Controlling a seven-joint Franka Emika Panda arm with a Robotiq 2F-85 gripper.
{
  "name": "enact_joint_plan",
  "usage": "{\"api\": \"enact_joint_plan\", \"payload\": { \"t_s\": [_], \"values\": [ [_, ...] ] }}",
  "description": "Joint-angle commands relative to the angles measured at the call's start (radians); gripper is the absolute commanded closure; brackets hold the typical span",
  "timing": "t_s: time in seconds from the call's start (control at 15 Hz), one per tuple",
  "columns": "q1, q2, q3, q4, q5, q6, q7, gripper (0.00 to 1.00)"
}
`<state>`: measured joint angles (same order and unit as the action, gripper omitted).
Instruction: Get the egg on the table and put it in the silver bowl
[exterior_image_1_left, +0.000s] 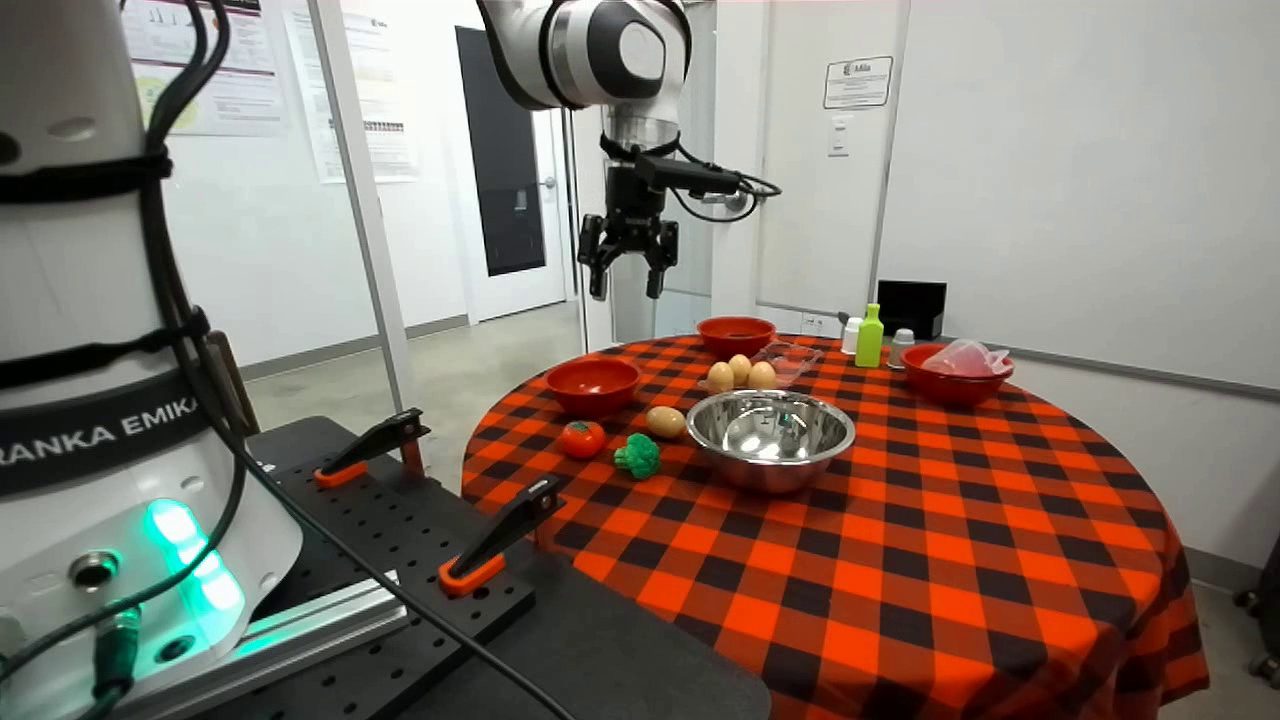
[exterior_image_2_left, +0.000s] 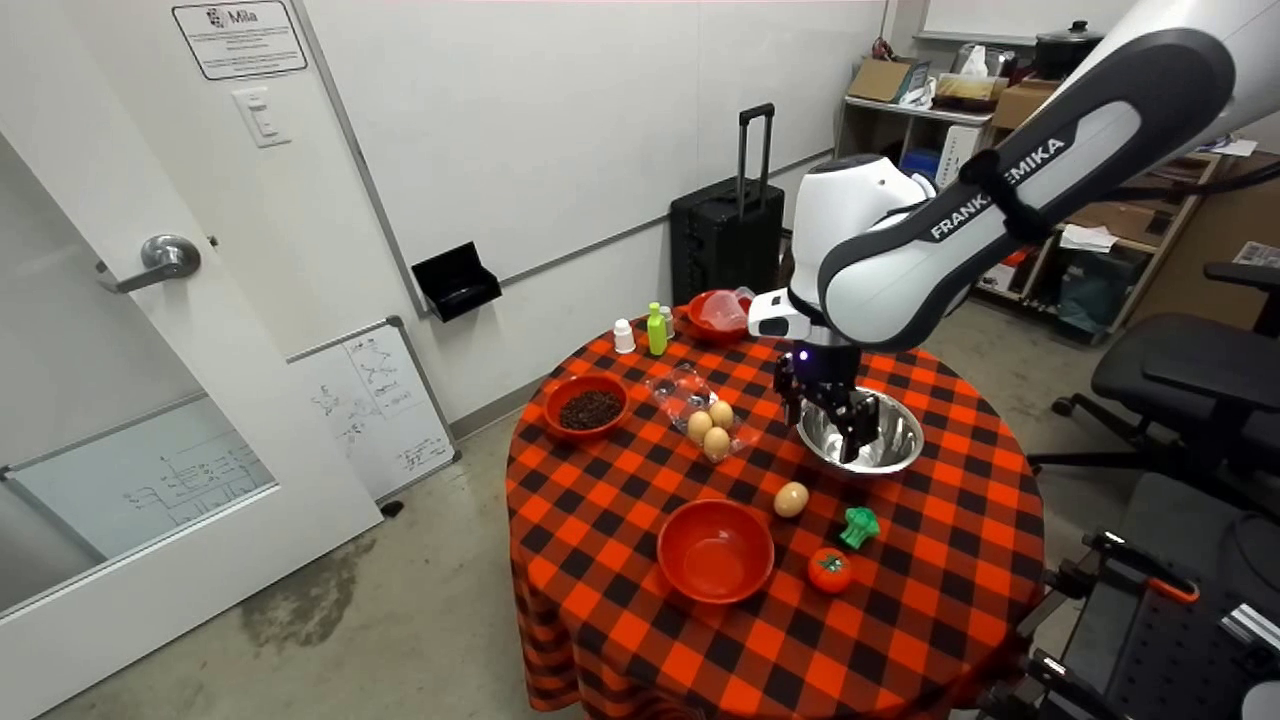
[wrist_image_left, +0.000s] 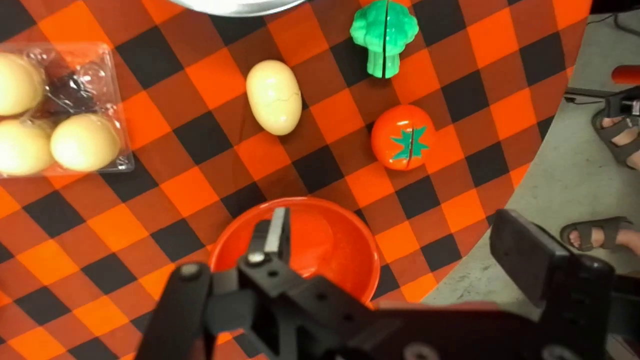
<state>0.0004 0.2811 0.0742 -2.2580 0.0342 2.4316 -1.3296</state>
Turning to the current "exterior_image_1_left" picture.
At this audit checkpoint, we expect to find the toy broccoli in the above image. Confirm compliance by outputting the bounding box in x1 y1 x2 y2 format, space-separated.
612 432 663 481

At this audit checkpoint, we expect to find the white door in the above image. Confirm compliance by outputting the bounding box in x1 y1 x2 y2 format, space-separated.
440 0 573 325

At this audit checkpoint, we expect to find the wall poster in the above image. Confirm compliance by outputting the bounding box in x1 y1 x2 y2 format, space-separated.
282 0 422 186
120 0 288 139

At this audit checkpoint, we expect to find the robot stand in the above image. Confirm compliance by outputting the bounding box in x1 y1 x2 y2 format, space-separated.
118 414 773 720

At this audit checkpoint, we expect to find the pink plastic piece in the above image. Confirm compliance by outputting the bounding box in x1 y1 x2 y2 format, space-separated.
921 338 1012 378

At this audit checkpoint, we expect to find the red black checkered tablecloth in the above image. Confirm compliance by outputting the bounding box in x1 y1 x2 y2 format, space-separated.
460 334 1212 720

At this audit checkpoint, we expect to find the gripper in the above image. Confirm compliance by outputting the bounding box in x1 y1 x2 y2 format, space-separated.
577 158 681 302

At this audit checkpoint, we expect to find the white wall sign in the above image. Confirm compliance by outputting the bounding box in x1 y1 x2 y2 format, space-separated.
822 55 895 111

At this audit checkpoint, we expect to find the clear plastic egg tray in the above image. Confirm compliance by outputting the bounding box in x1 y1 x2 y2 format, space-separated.
697 340 827 394

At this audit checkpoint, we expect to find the green bottle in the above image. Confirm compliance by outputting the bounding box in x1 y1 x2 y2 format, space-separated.
854 303 886 370

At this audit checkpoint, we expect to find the red bowl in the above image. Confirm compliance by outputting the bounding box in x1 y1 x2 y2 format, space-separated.
899 343 1016 408
544 357 642 420
696 315 778 362

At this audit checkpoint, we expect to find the toy tomato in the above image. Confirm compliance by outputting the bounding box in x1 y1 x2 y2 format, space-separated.
557 420 608 461

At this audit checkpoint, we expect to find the black cable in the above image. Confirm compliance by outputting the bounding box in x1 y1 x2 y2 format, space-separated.
196 330 579 720

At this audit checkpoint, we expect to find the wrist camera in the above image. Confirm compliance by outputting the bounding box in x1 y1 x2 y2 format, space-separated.
634 152 748 198

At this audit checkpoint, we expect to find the silver metal bowl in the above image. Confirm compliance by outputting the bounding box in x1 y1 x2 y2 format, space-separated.
685 389 858 496

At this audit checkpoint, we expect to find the office chair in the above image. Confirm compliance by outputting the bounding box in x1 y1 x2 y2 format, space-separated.
1233 533 1280 691

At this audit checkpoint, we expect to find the black and orange clamp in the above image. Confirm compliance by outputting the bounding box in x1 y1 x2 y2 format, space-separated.
437 474 568 600
313 407 432 490

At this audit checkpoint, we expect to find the black box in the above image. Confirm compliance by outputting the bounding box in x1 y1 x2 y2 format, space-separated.
875 279 949 342

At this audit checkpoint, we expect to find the grey metal post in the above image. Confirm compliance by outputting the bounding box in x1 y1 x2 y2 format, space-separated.
306 0 418 413

